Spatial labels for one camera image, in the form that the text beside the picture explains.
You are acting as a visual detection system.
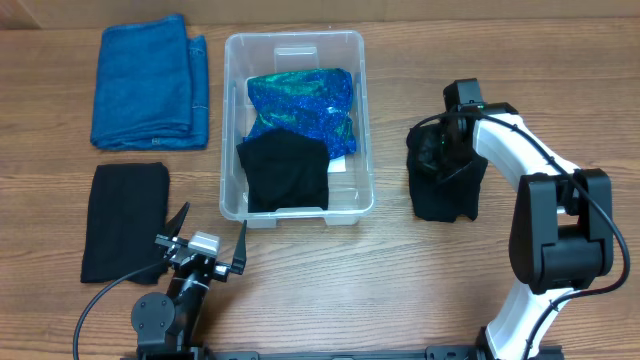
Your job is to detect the folded blue denim jeans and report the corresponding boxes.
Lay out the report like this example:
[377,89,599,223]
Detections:
[90,14,209,151]

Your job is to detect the shiny blue green cloth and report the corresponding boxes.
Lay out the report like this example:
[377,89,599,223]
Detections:
[245,68,357,159]

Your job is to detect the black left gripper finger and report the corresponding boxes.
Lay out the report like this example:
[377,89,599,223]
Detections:
[163,202,190,238]
[230,221,247,275]

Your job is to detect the black cloth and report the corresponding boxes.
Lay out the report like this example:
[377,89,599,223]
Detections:
[80,163,170,285]
[406,128,488,223]
[236,129,330,213]

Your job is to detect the clear plastic storage bin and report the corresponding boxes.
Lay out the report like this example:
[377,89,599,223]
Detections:
[219,30,376,228]

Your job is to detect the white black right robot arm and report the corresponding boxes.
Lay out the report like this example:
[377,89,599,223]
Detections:
[406,78,614,359]

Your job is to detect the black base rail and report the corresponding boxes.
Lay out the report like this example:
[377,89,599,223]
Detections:
[119,343,566,360]

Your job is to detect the white label in bin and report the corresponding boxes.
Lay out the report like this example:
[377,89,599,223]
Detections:
[327,156,346,173]

